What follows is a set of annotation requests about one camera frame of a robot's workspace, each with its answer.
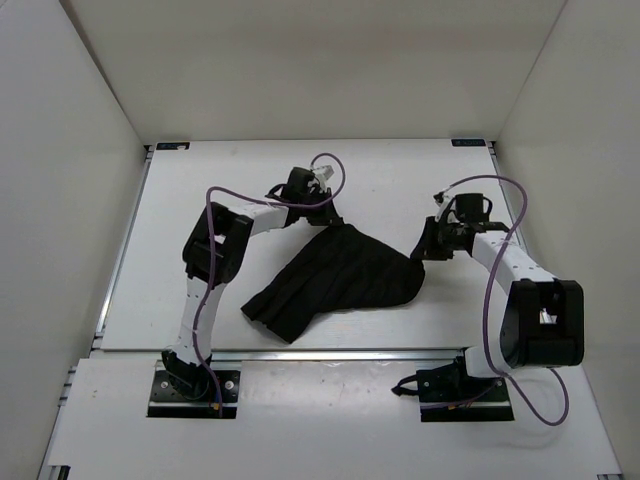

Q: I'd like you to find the black pleated skirt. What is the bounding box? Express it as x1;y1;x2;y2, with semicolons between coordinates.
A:
241;224;425;344

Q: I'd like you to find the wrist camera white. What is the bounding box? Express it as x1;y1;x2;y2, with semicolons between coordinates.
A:
433;190;453;221
311;165;334;190

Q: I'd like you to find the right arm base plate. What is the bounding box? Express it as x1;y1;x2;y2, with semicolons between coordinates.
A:
391;356;515;423

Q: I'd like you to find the aluminium table rail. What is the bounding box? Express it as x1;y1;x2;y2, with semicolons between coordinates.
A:
89;347;466;362

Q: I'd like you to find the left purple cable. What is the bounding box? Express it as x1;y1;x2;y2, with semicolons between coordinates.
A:
192;152;347;407

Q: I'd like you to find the blue table label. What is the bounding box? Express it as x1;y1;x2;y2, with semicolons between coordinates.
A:
155;142;190;151
451;138;486;148

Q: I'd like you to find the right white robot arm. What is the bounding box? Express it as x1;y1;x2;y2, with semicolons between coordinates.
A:
426;193;584;401

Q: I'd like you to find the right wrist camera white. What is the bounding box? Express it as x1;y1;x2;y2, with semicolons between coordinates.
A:
433;190;453;221

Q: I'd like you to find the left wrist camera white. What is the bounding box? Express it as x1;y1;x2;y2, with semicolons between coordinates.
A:
311;165;334;190

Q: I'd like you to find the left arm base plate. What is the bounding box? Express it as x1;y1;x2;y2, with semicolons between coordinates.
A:
147;361;241;420

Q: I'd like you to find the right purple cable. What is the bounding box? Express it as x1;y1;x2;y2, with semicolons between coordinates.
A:
439;175;570;427

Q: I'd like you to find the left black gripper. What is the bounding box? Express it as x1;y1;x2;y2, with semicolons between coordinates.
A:
299;188;340;227

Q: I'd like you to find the right blue table label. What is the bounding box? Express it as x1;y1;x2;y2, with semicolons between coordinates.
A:
451;138;486;148

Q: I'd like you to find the left blue table label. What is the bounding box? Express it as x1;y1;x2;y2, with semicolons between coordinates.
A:
155;142;190;151

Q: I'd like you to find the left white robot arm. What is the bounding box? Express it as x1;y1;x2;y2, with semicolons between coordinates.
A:
162;165;341;398

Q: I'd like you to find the purple cable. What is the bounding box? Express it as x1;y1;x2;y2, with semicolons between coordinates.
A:
439;175;570;427
192;152;347;407

